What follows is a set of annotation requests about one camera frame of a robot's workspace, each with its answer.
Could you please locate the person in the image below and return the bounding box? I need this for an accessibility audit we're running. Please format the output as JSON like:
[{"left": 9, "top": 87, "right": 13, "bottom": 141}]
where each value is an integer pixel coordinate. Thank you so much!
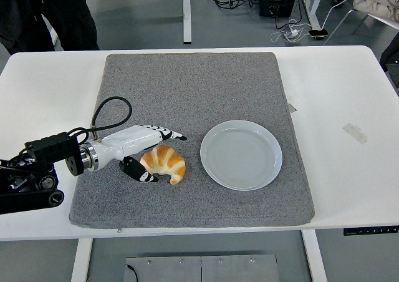
[{"left": 0, "top": 0, "right": 100, "bottom": 55}]

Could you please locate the grey round plate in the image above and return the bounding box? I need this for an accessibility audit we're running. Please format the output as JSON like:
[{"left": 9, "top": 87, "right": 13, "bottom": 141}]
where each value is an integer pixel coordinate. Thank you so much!
[{"left": 199, "top": 120, "right": 284, "bottom": 192}]

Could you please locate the grey fabric mat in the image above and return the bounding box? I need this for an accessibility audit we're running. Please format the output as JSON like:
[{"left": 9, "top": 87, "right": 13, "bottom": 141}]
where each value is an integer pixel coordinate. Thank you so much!
[{"left": 68, "top": 51, "right": 315, "bottom": 230}]

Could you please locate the large clear tape piece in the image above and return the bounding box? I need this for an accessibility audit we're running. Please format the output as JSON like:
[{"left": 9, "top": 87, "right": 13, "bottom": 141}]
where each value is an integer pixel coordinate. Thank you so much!
[{"left": 342, "top": 122, "right": 368, "bottom": 145}]

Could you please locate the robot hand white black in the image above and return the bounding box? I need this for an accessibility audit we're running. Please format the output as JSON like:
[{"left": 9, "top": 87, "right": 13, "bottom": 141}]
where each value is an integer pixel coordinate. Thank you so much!
[{"left": 93, "top": 124, "right": 188, "bottom": 185}]

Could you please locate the white desk leg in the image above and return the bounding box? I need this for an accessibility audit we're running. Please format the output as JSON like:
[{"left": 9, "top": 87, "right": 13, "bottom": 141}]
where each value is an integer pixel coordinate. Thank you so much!
[
  {"left": 302, "top": 0, "right": 324, "bottom": 30},
  {"left": 181, "top": 0, "right": 193, "bottom": 44}
]

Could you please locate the croissant bread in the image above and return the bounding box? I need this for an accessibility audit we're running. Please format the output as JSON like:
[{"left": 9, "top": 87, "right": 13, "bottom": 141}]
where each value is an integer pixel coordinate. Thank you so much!
[{"left": 139, "top": 144, "right": 187, "bottom": 185}]

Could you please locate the black phone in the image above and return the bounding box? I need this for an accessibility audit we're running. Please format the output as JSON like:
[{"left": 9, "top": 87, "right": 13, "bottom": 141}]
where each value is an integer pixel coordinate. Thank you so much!
[{"left": 307, "top": 28, "right": 329, "bottom": 40}]

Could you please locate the black table control panel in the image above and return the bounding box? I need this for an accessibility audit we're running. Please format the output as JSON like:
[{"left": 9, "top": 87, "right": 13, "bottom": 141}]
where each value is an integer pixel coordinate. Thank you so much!
[{"left": 343, "top": 225, "right": 399, "bottom": 236}]

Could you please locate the white chair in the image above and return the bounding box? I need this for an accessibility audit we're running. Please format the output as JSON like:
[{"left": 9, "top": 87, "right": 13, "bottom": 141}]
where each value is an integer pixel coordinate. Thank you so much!
[{"left": 322, "top": 7, "right": 399, "bottom": 46}]

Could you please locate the grey metal plate with screws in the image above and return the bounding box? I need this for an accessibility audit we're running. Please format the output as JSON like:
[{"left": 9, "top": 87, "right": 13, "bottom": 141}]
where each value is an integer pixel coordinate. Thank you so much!
[{"left": 124, "top": 253, "right": 279, "bottom": 282}]

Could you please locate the white table leg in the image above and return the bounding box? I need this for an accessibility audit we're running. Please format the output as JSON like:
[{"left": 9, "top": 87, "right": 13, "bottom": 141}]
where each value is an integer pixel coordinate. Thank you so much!
[
  {"left": 300, "top": 230, "right": 328, "bottom": 282},
  {"left": 70, "top": 238, "right": 94, "bottom": 282}
]

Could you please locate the white charger with cables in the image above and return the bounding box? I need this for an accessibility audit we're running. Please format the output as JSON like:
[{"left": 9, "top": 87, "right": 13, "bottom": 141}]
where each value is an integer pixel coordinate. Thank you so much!
[{"left": 270, "top": 19, "right": 312, "bottom": 44}]

